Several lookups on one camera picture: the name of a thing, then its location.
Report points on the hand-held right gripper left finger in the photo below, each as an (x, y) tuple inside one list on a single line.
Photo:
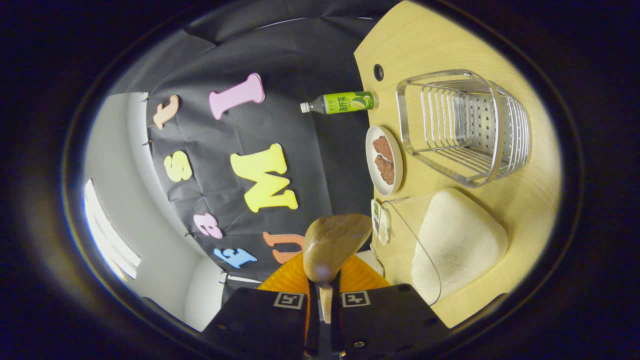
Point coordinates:
[(260, 320)]

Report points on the white round plate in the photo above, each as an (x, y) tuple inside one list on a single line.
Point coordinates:
[(371, 170)]

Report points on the green tea bottle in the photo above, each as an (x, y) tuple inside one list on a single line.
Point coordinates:
[(345, 102)]

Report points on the ceiling light panel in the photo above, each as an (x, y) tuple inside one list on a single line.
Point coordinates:
[(107, 235)]

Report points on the white divided bean dish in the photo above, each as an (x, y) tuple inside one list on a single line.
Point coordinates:
[(381, 220)]

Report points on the wooden spoon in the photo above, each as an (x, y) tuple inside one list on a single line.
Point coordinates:
[(332, 245)]

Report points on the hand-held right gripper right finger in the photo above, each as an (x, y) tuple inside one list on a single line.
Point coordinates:
[(390, 320)]

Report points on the brown meat piece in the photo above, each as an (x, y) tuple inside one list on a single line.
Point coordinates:
[(383, 147), (386, 171)]

